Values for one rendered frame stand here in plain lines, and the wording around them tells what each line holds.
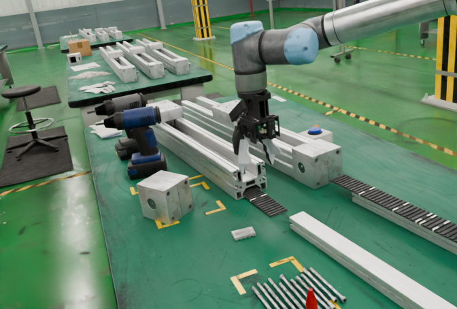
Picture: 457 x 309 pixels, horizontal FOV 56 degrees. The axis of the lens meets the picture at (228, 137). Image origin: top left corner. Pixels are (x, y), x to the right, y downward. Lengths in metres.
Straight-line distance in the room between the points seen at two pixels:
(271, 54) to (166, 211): 0.46
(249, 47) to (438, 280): 0.58
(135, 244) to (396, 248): 0.57
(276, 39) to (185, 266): 0.51
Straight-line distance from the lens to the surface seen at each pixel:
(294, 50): 0.91
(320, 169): 1.17
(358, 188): 1.10
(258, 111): 0.98
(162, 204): 1.08
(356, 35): 1.00
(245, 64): 0.97
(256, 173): 1.16
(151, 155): 1.36
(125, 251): 1.04
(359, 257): 0.88
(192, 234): 1.04
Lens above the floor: 1.33
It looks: 20 degrees down
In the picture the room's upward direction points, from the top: 7 degrees counter-clockwise
